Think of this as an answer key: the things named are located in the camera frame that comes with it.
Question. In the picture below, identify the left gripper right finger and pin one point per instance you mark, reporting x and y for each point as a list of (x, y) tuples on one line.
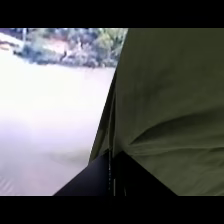
[(140, 181)]

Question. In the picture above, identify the olive green shirt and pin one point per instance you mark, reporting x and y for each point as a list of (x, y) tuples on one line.
[(173, 100)]

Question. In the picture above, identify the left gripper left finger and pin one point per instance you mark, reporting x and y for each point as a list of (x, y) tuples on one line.
[(90, 180)]

